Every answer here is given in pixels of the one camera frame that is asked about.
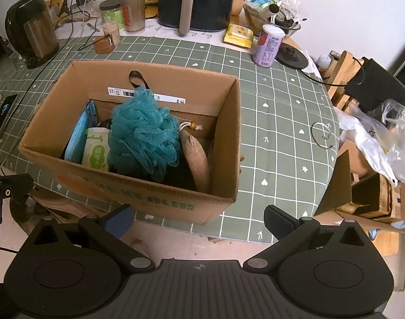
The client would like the blue wet wipes pack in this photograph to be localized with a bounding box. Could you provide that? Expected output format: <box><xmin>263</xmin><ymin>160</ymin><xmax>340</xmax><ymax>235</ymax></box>
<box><xmin>63</xmin><ymin>99</ymin><xmax>97</xmax><ymax>163</ymax></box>

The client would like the green white wipes pack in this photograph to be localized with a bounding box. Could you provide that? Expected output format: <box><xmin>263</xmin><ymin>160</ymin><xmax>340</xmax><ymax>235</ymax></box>
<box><xmin>81</xmin><ymin>128</ymin><xmax>110</xmax><ymax>171</ymax></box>

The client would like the teal bath loofah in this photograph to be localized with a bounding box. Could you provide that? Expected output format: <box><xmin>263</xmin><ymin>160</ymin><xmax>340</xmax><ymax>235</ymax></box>
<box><xmin>107</xmin><ymin>86</ymin><xmax>181</xmax><ymax>182</ymax></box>

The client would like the brown burlap pouch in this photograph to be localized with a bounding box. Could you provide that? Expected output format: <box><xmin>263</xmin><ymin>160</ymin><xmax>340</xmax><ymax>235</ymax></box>
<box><xmin>180</xmin><ymin>130</ymin><xmax>210</xmax><ymax>193</ymax></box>

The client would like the smartphone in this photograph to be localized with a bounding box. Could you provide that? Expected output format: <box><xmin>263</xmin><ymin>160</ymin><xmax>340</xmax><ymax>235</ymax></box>
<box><xmin>0</xmin><ymin>94</ymin><xmax>18</xmax><ymax>134</ymax></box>

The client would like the green checkered tablecloth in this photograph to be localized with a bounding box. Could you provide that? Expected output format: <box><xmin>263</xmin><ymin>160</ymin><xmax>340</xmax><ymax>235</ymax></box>
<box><xmin>0</xmin><ymin>35</ymin><xmax>340</xmax><ymax>243</ymax></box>

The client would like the cardboard box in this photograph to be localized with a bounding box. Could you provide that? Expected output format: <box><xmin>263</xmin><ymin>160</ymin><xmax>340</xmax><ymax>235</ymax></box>
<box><xmin>18</xmin><ymin>61</ymin><xmax>241</xmax><ymax>225</ymax></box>

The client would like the clear plastic bag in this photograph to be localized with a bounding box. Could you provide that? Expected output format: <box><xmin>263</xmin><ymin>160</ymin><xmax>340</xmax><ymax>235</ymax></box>
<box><xmin>334</xmin><ymin>99</ymin><xmax>405</xmax><ymax>186</ymax></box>

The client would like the black electric kettle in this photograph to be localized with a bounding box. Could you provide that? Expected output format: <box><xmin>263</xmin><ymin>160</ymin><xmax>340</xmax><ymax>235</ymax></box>
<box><xmin>5</xmin><ymin>0</ymin><xmax>60</xmax><ymax>69</ymax></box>

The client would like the wooden chair with black cloth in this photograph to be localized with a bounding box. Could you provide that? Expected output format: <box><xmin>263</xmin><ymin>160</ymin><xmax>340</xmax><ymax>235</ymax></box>
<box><xmin>323</xmin><ymin>51</ymin><xmax>405</xmax><ymax>113</ymax></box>

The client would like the small brown wooden box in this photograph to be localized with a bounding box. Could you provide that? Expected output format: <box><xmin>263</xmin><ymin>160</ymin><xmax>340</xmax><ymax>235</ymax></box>
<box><xmin>93</xmin><ymin>35</ymin><xmax>115</xmax><ymax>54</ymax></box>

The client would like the black round stand base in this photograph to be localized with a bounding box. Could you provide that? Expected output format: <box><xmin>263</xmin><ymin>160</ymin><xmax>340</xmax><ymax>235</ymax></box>
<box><xmin>275</xmin><ymin>43</ymin><xmax>309</xmax><ymax>70</ymax></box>

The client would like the white purple canister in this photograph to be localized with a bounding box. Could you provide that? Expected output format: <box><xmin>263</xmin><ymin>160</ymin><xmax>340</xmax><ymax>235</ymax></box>
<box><xmin>252</xmin><ymin>24</ymin><xmax>286</xmax><ymax>68</ymax></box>

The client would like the yellow wipes pack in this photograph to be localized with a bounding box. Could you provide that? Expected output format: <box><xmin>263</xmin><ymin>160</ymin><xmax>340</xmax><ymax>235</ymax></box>
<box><xmin>224</xmin><ymin>24</ymin><xmax>254</xmax><ymax>48</ymax></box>

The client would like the green label jar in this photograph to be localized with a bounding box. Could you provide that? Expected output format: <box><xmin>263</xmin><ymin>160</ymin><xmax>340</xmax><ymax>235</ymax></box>
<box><xmin>99</xmin><ymin>0</ymin><xmax>125</xmax><ymax>30</ymax></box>

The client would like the glass bowl with clutter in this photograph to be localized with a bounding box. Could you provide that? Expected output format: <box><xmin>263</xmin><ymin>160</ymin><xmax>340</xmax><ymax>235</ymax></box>
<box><xmin>244</xmin><ymin>0</ymin><xmax>307</xmax><ymax>37</ymax></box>

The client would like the grey lid shaker bottle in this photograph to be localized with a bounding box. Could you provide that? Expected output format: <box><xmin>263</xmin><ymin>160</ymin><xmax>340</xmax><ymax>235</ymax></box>
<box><xmin>119</xmin><ymin>0</ymin><xmax>146</xmax><ymax>32</ymax></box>

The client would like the black air fryer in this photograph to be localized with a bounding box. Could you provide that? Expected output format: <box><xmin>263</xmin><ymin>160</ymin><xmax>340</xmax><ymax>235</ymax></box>
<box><xmin>158</xmin><ymin>0</ymin><xmax>233</xmax><ymax>35</ymax></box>

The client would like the black power cable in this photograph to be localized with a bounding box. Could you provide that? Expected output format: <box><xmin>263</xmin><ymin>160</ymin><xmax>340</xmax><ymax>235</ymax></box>
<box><xmin>0</xmin><ymin>0</ymin><xmax>100</xmax><ymax>180</ymax></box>

